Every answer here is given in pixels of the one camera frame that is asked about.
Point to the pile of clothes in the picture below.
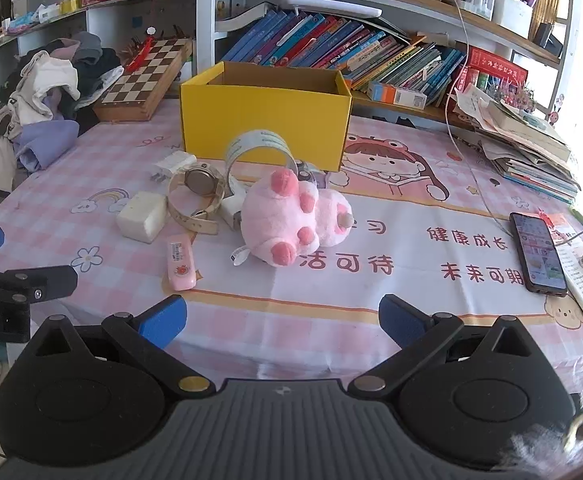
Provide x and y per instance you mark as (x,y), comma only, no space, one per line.
(36,85)

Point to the wooden chessboard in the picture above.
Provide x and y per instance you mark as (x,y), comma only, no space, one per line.
(141,85)

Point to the small white adapter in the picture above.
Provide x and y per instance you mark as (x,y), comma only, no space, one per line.
(229,209)

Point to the pink plush toy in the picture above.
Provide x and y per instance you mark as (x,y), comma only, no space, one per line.
(276,215)

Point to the stack of books and papers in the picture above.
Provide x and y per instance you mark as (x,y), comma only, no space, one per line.
(526,145)

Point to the white plug charger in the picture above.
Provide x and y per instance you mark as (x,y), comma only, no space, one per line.
(174,162)

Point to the clear tape roll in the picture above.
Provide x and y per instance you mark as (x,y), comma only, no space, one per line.
(259,141)

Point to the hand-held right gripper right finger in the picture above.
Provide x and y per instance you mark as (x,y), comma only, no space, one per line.
(401,322)

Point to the yellow cardboard box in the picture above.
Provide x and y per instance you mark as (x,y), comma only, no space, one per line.
(261,125)

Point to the small pink plastic case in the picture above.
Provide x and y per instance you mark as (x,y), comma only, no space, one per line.
(179,265)

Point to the white pen holder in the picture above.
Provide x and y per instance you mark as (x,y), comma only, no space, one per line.
(511,15)

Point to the white desk shelf unit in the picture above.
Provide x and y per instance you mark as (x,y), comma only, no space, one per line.
(206,25)

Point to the dark green garment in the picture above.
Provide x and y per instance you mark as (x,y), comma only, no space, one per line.
(94,67)

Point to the black small box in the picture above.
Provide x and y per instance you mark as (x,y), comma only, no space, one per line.
(546,37)

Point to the pink checked printed table mat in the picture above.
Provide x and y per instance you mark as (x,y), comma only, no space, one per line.
(281,320)

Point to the pink garment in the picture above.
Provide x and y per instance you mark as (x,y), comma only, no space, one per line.
(64,51)

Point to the red tassel ornament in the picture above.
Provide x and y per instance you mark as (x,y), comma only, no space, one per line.
(139,57)

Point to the row of colourful books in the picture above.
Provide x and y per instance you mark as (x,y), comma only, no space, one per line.
(336,45)

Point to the yellow small box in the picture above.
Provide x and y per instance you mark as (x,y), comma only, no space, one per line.
(69,6)

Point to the grey garment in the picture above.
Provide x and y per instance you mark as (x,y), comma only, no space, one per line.
(87,40)

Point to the white fluffy cloth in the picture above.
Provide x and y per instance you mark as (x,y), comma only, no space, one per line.
(546,440)

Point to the orange and white small box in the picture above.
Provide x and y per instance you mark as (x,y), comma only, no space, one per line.
(396,95)

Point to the white folded cloth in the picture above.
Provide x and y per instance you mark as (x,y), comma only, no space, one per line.
(112,79)

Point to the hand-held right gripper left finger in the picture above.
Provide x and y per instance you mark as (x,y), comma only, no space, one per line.
(164,317)

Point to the white square charger block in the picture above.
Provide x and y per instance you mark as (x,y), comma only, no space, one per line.
(141,216)

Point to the lilac garment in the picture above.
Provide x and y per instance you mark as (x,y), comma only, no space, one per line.
(46,142)

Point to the white desk lamp bar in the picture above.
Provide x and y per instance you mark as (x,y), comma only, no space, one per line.
(331,6)

